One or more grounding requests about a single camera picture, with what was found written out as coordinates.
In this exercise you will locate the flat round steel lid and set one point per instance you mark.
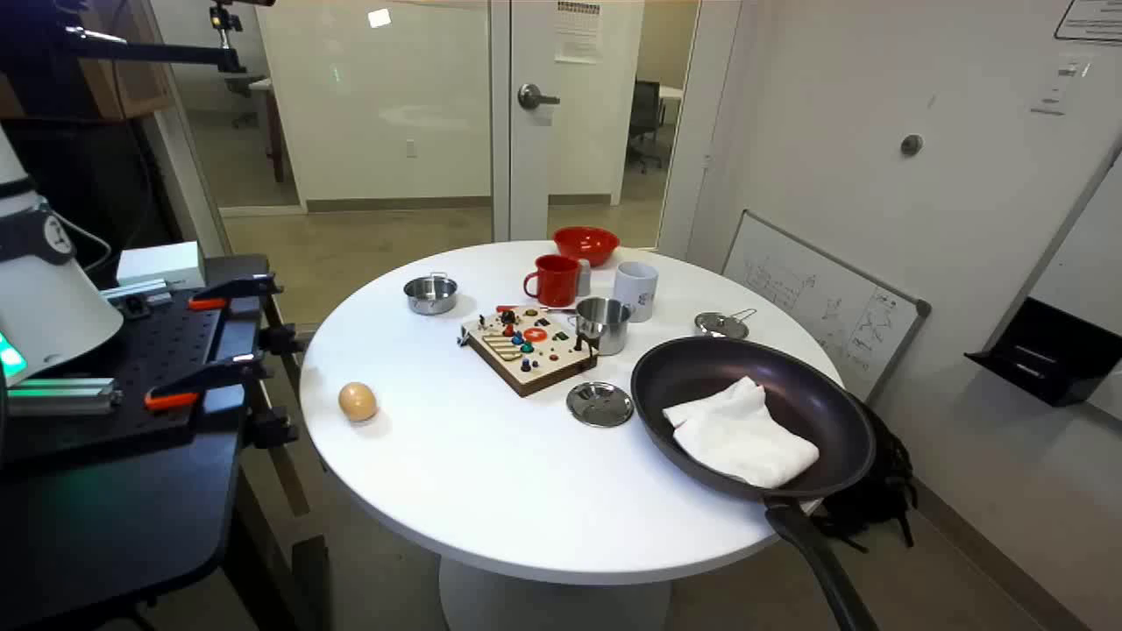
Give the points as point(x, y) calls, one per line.
point(602, 403)

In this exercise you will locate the round wall fixture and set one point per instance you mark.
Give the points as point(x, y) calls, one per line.
point(910, 144)

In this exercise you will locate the white box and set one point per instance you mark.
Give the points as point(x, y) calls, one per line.
point(158, 265)

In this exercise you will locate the wooden egg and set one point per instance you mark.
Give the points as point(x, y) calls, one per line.
point(354, 400)

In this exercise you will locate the wooden shelf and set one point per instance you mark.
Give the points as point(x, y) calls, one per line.
point(116, 89)

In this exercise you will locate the red mug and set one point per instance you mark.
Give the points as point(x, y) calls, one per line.
point(557, 283)

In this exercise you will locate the red bowl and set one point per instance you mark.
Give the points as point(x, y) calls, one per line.
point(584, 243)

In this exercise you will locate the white mug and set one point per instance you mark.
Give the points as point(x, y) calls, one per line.
point(637, 292)

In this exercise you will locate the person in blue shirt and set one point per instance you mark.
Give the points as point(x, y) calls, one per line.
point(30, 56)

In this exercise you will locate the black marker tray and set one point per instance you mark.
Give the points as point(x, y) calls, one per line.
point(1039, 351)

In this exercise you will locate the aluminium extrusion bar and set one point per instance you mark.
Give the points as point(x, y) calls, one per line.
point(56, 393)

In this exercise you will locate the white folded cloth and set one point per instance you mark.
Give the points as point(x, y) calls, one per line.
point(737, 439)

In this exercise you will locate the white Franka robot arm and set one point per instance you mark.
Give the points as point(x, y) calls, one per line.
point(39, 302)

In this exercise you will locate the black frying pan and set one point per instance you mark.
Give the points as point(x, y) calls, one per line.
point(826, 407)

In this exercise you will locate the black workbench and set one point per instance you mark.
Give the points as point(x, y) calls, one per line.
point(105, 504)

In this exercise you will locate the white door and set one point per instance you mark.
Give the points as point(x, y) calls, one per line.
point(581, 127)

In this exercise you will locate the wooden control pad with buttons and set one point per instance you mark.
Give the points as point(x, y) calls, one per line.
point(528, 351)

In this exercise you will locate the black backpack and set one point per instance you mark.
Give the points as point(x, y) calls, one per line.
point(878, 491)

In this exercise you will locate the whiteboard leaning against wall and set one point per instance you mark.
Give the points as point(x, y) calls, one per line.
point(817, 298)

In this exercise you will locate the small steel dish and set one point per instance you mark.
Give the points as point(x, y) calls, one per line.
point(720, 327)

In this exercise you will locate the framed wall sign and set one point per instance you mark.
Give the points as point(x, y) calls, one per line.
point(1093, 20)

